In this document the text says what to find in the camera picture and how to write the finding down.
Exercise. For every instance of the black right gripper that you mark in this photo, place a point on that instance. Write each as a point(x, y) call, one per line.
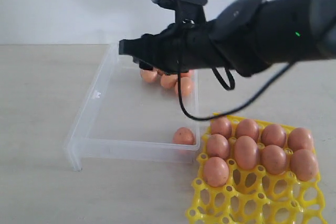
point(190, 46)

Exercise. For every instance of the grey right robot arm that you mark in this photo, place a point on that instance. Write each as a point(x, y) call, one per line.
point(248, 36)

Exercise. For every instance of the clear plastic container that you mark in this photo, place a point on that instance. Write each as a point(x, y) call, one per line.
point(124, 117)

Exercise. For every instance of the yellow plastic egg tray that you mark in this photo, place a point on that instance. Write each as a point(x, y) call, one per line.
point(255, 196)

